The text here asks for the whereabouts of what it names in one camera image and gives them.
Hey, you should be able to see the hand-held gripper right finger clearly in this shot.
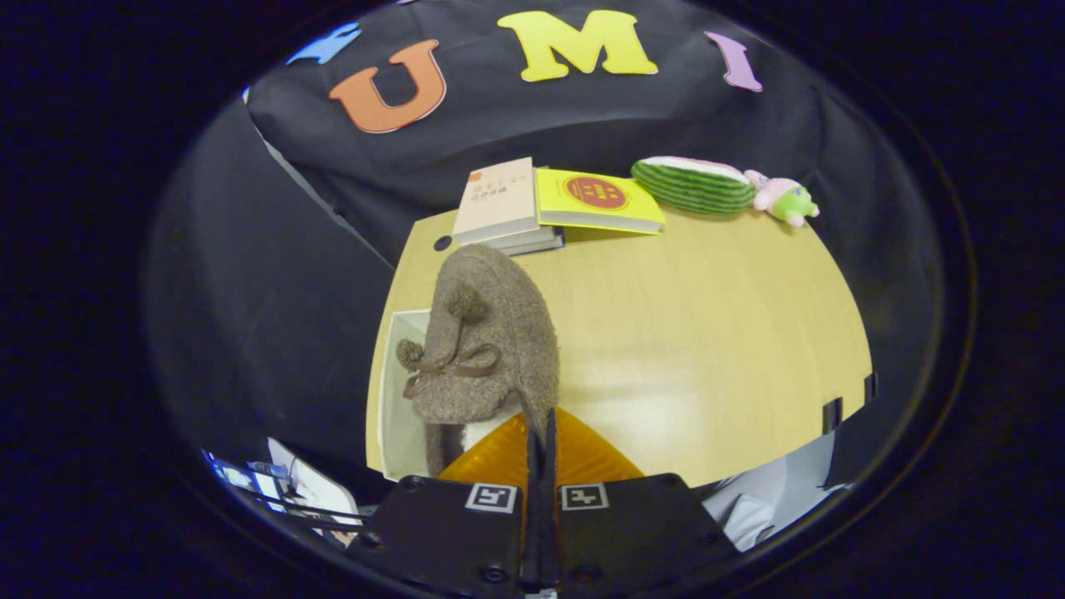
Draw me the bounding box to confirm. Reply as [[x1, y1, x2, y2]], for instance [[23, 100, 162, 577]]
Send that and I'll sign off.
[[545, 406, 741, 596]]

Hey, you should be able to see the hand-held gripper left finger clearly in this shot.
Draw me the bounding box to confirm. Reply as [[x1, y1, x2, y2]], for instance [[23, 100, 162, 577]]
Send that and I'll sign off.
[[358, 412, 542, 596]]

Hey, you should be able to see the pale green fabric storage box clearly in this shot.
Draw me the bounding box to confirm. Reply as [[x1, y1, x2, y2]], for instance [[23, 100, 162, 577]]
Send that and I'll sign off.
[[379, 309, 467, 483]]

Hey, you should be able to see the brown fuzzy shoe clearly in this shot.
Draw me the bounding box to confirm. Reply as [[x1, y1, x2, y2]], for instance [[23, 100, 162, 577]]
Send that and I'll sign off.
[[396, 244, 561, 477]]

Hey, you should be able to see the white paper sheet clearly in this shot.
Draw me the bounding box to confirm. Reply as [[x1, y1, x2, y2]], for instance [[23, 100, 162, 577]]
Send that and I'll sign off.
[[266, 438, 363, 546]]

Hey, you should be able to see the white cloth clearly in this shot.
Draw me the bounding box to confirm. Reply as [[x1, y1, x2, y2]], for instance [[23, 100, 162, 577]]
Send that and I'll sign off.
[[703, 433, 850, 552]]

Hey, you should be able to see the blue printed packet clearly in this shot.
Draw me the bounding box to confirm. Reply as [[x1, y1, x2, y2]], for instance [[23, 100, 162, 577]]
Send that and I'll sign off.
[[204, 452, 288, 508]]

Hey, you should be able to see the blue-grey stacked book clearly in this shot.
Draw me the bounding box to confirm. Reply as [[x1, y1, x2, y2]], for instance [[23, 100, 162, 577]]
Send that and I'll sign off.
[[499, 233, 567, 257]]

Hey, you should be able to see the white stacked book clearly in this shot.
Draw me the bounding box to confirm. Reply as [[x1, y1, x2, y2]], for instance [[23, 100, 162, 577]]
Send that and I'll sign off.
[[491, 226, 560, 252]]

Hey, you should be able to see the black backdrop cloth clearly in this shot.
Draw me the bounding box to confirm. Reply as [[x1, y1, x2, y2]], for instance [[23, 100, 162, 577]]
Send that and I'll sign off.
[[146, 0, 941, 500]]

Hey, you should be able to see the yellow book with red label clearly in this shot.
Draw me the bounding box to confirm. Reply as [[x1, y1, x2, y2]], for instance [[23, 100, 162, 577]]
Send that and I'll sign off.
[[534, 167, 666, 236]]

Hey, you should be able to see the beige cover book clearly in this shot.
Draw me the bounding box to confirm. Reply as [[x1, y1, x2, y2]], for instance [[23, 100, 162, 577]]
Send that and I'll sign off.
[[452, 157, 542, 247]]

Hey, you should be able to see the watermelon slice plush pillow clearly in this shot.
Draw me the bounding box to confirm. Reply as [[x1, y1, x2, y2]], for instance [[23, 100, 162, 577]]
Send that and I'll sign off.
[[630, 156, 757, 216]]

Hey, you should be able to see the pink and green plush toy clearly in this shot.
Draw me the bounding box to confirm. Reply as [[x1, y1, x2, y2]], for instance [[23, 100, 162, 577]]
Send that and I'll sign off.
[[745, 170, 820, 228]]

